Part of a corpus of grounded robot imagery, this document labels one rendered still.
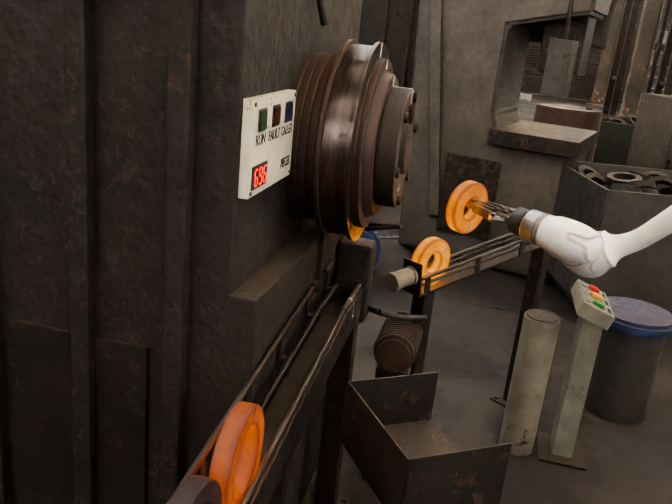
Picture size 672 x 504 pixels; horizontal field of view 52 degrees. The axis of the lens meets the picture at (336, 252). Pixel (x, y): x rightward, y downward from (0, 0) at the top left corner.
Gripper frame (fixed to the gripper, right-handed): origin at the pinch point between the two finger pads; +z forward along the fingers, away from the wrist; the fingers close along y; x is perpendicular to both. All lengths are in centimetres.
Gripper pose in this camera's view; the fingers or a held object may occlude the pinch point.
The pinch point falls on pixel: (468, 201)
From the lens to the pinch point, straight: 206.4
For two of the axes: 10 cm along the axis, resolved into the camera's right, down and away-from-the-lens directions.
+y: 7.4, -1.4, 6.5
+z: -6.6, -3.5, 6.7
